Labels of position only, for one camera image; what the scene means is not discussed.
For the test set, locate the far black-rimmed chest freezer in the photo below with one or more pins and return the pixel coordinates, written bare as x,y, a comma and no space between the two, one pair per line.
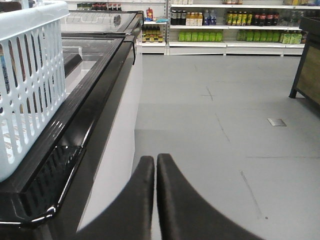
80,29

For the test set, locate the light blue plastic basket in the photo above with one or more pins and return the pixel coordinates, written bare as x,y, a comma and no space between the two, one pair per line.
32,78

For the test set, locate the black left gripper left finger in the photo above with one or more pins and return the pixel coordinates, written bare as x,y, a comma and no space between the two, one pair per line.
129,216

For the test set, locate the black-rimmed chest freezer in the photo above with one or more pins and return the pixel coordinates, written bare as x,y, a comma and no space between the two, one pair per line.
47,195
80,29

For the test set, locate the near black-rimmed chest freezer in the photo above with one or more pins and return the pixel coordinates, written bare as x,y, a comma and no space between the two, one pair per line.
47,195

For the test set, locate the white store shelving unit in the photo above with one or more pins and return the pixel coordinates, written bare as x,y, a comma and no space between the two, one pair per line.
215,27

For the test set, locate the black wooden display stand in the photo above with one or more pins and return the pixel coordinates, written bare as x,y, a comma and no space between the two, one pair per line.
307,77

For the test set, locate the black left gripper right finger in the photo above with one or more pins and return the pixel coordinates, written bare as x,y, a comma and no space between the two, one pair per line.
184,214

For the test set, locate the metal floor outlet plate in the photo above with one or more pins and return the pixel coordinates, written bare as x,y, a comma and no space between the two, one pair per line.
275,122

